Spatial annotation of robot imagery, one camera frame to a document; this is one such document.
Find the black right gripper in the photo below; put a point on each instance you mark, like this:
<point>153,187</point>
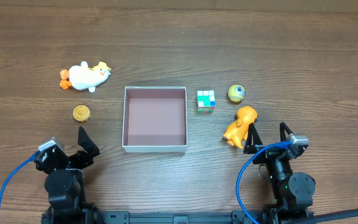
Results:
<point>270,152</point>

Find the yellow one-eyed ball toy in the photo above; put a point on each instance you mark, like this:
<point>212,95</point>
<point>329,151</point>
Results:
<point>236,93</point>

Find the multicoloured puzzle cube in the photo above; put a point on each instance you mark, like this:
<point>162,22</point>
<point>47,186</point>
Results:
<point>205,101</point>

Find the white box pink interior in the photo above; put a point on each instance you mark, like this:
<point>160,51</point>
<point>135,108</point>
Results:
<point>155,119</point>

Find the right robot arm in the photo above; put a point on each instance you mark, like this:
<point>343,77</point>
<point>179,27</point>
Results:
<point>292,191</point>

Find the white plush duck toy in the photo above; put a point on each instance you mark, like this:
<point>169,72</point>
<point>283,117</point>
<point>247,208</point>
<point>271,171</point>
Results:
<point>82,77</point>

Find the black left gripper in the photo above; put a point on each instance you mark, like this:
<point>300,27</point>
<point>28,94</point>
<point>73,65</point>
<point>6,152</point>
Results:
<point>74,158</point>

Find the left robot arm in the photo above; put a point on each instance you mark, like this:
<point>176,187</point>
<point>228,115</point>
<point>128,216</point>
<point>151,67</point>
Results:
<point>65,182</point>

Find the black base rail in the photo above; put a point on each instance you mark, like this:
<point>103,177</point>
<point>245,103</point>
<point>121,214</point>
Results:
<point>125,217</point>

